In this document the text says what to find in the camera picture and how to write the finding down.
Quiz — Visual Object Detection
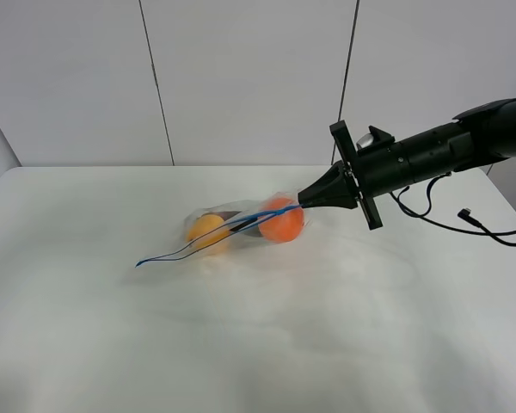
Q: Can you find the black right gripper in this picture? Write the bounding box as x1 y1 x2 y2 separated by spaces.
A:
298 120 409 230

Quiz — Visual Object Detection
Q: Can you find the dark purple eggplant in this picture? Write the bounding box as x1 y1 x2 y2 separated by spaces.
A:
201 210 268 237

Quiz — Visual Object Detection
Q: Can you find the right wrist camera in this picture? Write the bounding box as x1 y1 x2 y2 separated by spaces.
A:
357 126 396 153

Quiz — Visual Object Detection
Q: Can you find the black cable with plug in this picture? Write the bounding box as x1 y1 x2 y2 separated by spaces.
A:
390 170 516 249

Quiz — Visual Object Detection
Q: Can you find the orange fruit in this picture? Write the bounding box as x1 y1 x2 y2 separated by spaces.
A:
258 196 304 243

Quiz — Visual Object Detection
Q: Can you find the clear zip bag blue zipper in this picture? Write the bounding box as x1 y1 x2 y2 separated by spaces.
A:
135 192 306 267

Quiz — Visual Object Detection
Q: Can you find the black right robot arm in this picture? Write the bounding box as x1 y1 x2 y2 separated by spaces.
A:
298 98 516 230

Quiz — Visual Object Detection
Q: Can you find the yellow lemon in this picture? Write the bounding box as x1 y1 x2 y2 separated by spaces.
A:
186 213 230 255

